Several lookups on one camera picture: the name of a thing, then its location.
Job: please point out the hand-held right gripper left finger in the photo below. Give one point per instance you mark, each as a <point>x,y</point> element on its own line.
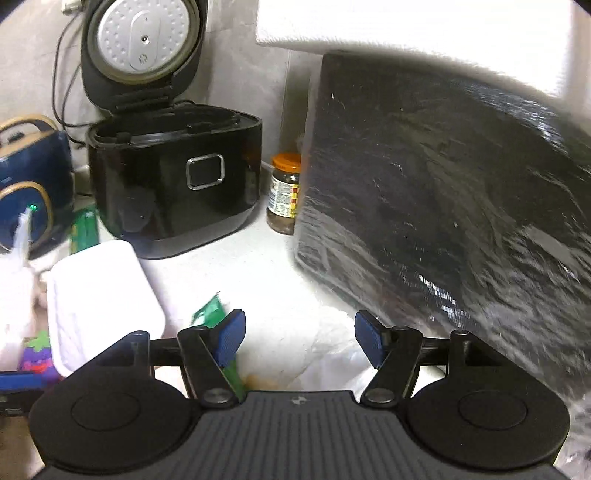
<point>229,339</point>

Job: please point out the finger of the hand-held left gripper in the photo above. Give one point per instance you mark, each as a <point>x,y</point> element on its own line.
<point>18,381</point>

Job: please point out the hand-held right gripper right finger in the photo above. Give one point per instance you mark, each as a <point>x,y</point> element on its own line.
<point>369,339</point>

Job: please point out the torn green wrapper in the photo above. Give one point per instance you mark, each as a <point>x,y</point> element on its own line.
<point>207,314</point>

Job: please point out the white plastic bag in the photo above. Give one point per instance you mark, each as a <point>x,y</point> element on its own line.
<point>314,350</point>

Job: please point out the purple printed packet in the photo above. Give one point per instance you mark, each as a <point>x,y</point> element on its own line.
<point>37,353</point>

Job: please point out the clear crumpled plastic bag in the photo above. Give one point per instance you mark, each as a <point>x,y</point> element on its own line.
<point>14,295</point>

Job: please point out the white foam tray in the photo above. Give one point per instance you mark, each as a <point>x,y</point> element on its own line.
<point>101,295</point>

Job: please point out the orange-lidded glass jar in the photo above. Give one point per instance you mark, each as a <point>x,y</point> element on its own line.
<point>282,198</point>

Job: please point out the black rice cooker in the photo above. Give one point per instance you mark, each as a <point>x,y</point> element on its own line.
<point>161,198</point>

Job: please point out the green snack packet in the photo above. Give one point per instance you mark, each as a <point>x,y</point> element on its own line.
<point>85,228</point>

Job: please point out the black film-wrapped appliance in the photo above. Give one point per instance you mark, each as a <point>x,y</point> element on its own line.
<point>438,184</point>

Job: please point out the blue rice cooker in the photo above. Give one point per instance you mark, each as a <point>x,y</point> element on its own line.
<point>41,161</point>

